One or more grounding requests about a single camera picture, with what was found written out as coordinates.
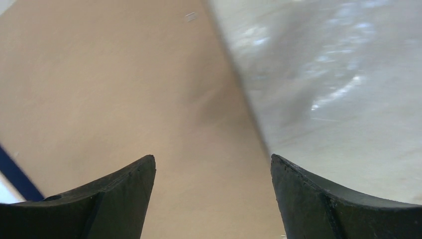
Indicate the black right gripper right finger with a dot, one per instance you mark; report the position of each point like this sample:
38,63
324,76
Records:
313,207

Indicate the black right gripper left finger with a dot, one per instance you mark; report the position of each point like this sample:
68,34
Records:
111,207

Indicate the blue wooden picture frame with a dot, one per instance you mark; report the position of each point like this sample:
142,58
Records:
18,178

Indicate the brown cardboard backing board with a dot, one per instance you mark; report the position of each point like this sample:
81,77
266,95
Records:
89,86

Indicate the colour photo print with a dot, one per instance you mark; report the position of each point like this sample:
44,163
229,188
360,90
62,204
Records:
8,193

